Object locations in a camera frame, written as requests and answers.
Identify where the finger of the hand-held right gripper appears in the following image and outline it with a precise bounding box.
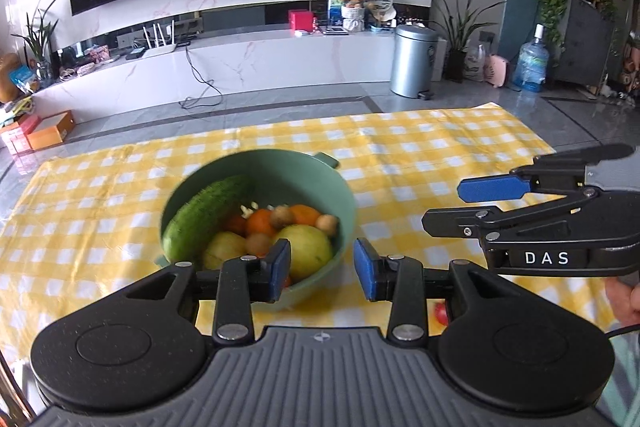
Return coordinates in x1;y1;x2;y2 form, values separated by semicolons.
421;188;603;244
456;143;636;204

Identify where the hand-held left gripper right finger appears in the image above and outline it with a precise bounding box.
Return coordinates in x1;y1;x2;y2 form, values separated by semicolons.
352;238;526;342

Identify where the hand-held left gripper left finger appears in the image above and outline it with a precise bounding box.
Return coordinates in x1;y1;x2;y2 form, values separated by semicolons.
114;238;292;342

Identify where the orange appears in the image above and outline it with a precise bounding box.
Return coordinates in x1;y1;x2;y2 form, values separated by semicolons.
245;209;278;240
289;204;321;228

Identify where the green colander bowl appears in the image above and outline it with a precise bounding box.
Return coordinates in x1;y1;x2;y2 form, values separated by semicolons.
154;148;357;313

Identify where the person's right hand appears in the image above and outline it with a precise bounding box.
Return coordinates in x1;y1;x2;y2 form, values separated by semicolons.
604;277;640;327

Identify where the yellow-green apple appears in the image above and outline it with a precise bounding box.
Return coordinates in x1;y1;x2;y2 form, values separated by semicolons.
274;224;334;282

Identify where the small yellow pear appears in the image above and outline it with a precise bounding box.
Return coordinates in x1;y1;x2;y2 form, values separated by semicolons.
202;232;249;270

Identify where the yellow checked tablecloth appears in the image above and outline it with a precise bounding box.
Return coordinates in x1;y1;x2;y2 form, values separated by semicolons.
0;102;616;358

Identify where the green cucumber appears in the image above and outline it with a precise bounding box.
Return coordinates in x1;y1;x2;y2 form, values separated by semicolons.
162;175;253;260

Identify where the white bag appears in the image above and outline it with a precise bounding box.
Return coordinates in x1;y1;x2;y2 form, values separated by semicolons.
464;44;488;82

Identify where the blue water bottle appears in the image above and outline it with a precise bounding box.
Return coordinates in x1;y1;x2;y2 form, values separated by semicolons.
512;24;551;94

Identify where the green striped clothing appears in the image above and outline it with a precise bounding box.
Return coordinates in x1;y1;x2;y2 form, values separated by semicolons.
592;334;640;427

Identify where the silver trash can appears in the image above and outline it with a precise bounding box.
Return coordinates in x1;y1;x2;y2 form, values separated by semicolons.
390;24;440;100

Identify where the potted long-leaf plant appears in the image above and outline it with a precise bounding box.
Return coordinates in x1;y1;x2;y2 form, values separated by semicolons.
421;0;506;82

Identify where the grey cabinet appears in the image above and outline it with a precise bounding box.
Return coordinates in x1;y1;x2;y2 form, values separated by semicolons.
552;0;617;86

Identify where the white decorative plate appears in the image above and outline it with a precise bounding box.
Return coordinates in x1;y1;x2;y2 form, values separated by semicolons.
365;0;397;22

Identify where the white router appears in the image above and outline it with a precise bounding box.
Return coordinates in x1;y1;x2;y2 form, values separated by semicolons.
141;21;179;58

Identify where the red box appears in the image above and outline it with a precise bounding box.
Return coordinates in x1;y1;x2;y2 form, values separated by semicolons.
288;9;314;31

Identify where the orange cardboard box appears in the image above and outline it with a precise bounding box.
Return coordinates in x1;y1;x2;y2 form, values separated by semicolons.
26;110;77;150

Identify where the pink cardboard box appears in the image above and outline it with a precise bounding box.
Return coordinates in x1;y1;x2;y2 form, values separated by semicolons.
0;114;41;155

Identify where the blue snack bag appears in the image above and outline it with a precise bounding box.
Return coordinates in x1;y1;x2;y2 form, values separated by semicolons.
9;66;41;94

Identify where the green plant in glass vase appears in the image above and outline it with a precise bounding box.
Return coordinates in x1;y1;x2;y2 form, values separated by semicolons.
11;0;63;88

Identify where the golden vase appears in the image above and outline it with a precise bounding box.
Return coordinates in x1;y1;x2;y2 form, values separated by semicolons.
0;53;23;102

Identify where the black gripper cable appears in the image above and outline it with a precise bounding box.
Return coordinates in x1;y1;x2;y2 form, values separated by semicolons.
605;322;640;343

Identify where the black floor cable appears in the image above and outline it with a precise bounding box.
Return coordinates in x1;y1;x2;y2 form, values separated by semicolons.
178;44;223;110

